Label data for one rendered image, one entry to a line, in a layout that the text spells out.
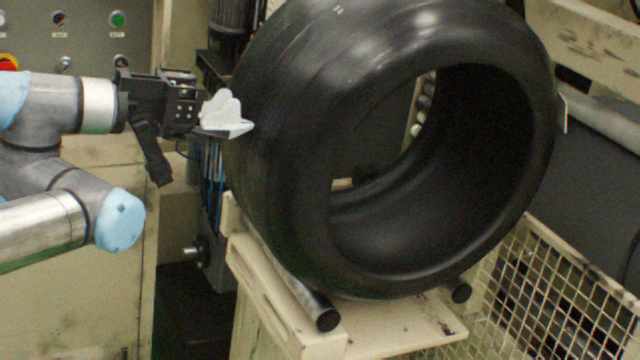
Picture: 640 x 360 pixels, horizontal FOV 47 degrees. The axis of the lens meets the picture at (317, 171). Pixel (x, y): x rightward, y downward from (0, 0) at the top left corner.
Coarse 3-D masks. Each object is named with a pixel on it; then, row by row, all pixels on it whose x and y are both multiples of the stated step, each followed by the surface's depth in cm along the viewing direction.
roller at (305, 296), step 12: (252, 228) 143; (276, 264) 134; (288, 276) 130; (300, 288) 127; (300, 300) 126; (312, 300) 124; (324, 300) 124; (312, 312) 123; (324, 312) 121; (336, 312) 122; (324, 324) 122; (336, 324) 123
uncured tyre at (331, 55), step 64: (320, 0) 111; (384, 0) 105; (448, 0) 105; (256, 64) 112; (320, 64) 102; (384, 64) 101; (448, 64) 105; (512, 64) 111; (256, 128) 108; (320, 128) 101; (448, 128) 148; (512, 128) 137; (256, 192) 109; (320, 192) 106; (384, 192) 149; (448, 192) 147; (512, 192) 127; (320, 256) 113; (384, 256) 140; (448, 256) 128
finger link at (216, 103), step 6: (222, 90) 106; (228, 90) 107; (216, 96) 106; (222, 96) 107; (228, 96) 107; (204, 102) 106; (210, 102) 106; (216, 102) 107; (222, 102) 107; (204, 108) 106; (210, 108) 107; (216, 108) 107; (198, 120) 106; (240, 120) 109; (246, 120) 109
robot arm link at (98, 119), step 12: (84, 84) 93; (96, 84) 94; (108, 84) 95; (84, 96) 100; (96, 96) 93; (108, 96) 94; (84, 108) 100; (96, 108) 93; (108, 108) 94; (84, 120) 93; (96, 120) 94; (108, 120) 95; (84, 132) 95; (96, 132) 96; (108, 132) 96
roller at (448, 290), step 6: (450, 282) 135; (456, 282) 135; (462, 282) 135; (444, 288) 136; (450, 288) 135; (456, 288) 134; (462, 288) 134; (468, 288) 135; (450, 294) 135; (456, 294) 134; (462, 294) 135; (468, 294) 135; (456, 300) 135; (462, 300) 135
